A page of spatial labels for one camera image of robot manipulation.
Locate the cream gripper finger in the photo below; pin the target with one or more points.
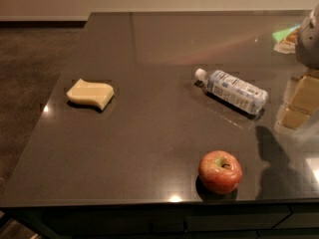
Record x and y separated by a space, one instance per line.
305 94
293 119

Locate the yellow sponge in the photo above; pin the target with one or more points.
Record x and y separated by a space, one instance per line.
90 94

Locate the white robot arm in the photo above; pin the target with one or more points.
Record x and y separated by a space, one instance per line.
307 53

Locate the red apple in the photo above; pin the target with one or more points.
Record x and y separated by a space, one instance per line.
219 172

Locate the clear plastic water bottle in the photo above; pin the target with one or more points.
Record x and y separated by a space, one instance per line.
231 89

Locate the green snack packet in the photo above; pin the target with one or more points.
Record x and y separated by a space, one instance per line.
285 40

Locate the dark cabinet drawer front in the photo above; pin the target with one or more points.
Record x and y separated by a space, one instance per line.
171 221

